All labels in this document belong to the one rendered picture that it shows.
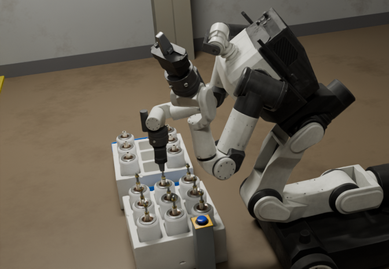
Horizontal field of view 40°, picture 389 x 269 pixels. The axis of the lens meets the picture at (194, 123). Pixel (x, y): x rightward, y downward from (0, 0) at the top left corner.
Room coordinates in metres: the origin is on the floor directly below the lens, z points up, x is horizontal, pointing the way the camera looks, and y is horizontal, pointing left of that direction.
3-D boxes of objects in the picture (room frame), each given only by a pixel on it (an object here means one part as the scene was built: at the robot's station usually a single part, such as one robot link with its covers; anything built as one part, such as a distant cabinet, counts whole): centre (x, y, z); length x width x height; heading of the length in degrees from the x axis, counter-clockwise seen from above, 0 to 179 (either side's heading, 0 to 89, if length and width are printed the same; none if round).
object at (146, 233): (1.80, 0.23, 0.16); 0.10 x 0.10 x 0.18
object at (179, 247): (1.94, 0.14, 0.09); 0.39 x 0.39 x 0.18; 12
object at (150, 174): (2.46, 0.25, 0.09); 0.39 x 0.39 x 0.18; 9
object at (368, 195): (1.86, -0.63, 0.28); 0.21 x 0.20 x 0.13; 100
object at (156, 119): (2.05, 0.18, 0.57); 0.11 x 0.11 x 0.11; 79
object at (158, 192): (2.06, 0.16, 0.16); 0.10 x 0.10 x 0.18
